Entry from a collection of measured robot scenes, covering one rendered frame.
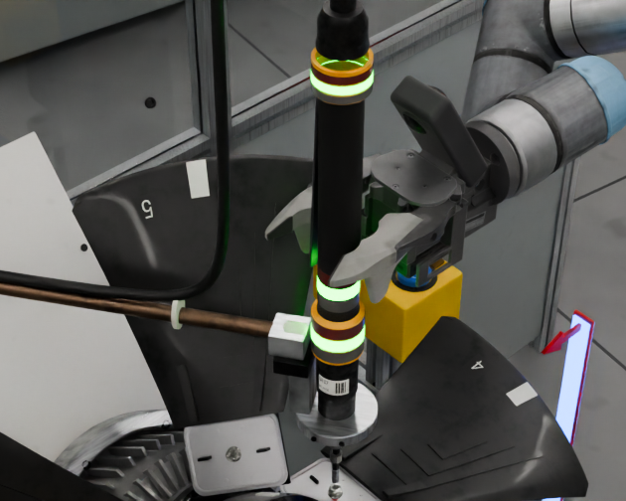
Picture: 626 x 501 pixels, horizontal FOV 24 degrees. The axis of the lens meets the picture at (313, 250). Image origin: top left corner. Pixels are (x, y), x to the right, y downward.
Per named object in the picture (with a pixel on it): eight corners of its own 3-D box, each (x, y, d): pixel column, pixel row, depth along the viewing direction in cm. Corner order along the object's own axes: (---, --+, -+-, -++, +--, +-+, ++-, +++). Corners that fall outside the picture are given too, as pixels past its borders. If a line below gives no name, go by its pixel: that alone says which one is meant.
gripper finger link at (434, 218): (412, 270, 108) (466, 207, 114) (413, 254, 107) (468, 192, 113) (358, 248, 110) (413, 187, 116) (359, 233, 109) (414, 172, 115)
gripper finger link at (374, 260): (362, 343, 108) (420, 273, 114) (365, 285, 105) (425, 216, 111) (326, 328, 110) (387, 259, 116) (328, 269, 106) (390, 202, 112)
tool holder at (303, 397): (263, 435, 122) (260, 354, 116) (283, 377, 127) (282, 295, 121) (368, 454, 121) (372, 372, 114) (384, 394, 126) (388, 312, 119)
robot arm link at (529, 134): (561, 123, 118) (488, 81, 122) (525, 145, 116) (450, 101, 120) (551, 195, 123) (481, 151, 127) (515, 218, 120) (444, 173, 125)
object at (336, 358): (305, 359, 117) (305, 348, 116) (317, 322, 120) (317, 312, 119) (358, 368, 116) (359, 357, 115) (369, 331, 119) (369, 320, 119)
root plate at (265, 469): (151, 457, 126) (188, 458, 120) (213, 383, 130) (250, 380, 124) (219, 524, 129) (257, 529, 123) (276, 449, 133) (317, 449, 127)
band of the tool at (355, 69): (305, 103, 100) (304, 69, 98) (318, 70, 104) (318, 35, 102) (366, 112, 100) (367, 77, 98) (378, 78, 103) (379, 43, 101)
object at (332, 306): (313, 309, 114) (313, 298, 113) (322, 281, 116) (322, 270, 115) (355, 316, 113) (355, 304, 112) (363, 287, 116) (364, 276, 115)
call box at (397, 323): (311, 305, 182) (311, 242, 175) (369, 269, 187) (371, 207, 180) (400, 374, 173) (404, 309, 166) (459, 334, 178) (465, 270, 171)
